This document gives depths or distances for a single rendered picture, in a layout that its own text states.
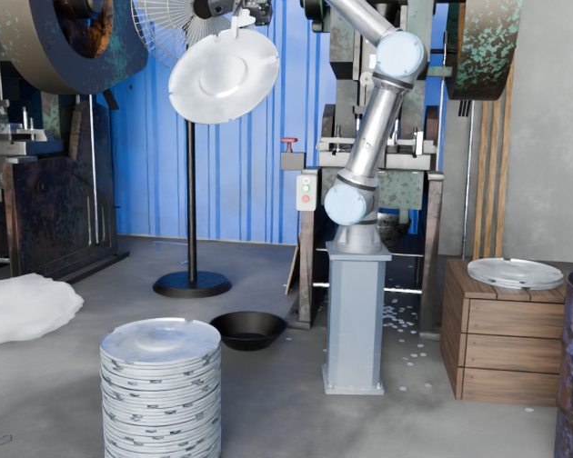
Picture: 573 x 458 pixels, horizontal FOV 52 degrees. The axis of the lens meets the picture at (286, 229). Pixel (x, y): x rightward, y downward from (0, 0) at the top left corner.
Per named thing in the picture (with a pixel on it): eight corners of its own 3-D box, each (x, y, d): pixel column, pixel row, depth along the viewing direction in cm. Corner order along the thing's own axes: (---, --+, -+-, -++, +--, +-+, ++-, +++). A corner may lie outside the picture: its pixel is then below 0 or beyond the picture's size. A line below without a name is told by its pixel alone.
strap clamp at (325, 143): (355, 150, 250) (356, 125, 248) (315, 149, 253) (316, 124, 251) (356, 149, 256) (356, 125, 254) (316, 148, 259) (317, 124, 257)
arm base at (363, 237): (385, 253, 178) (387, 222, 176) (335, 253, 178) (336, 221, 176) (377, 243, 193) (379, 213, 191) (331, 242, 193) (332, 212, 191)
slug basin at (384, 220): (411, 253, 240) (413, 228, 238) (327, 247, 246) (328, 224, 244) (409, 235, 273) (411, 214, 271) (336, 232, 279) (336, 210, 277)
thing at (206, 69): (288, 103, 137) (287, 100, 136) (174, 140, 141) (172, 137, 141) (269, 16, 151) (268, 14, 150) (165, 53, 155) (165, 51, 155)
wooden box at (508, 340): (585, 409, 178) (599, 299, 171) (455, 399, 183) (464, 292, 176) (545, 355, 217) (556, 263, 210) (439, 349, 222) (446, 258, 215)
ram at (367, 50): (395, 106, 234) (399, 27, 228) (357, 105, 237) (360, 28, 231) (396, 106, 251) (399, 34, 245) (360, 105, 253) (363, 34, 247)
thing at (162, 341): (238, 329, 156) (238, 325, 155) (185, 373, 129) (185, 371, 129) (142, 314, 165) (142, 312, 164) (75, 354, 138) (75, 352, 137)
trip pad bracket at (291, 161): (303, 200, 235) (305, 150, 231) (279, 198, 236) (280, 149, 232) (306, 197, 240) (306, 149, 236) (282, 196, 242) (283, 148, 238)
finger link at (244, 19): (250, 27, 146) (257, 4, 151) (226, 28, 147) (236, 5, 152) (252, 38, 148) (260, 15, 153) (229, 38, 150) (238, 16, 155)
